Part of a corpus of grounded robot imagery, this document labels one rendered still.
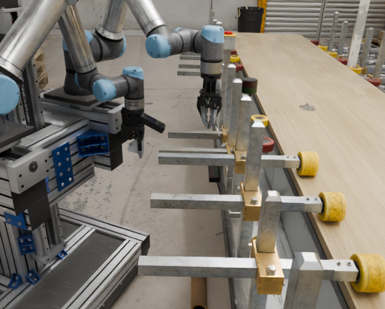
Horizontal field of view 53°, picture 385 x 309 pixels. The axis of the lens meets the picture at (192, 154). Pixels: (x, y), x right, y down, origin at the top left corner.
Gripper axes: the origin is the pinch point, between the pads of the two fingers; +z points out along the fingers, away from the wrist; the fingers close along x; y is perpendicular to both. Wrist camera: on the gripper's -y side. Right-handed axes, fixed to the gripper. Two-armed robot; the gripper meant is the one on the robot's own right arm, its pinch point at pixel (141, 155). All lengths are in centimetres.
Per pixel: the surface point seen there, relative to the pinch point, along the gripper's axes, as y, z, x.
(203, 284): -28, 76, -6
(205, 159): -24.5, -12.4, 26.3
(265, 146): -48.5, -7.0, 3.8
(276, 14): -208, 31, -789
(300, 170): -56, -10, 27
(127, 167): 32, 83, -139
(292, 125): -64, -7, -18
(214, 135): -30.5, 0.7, -23.7
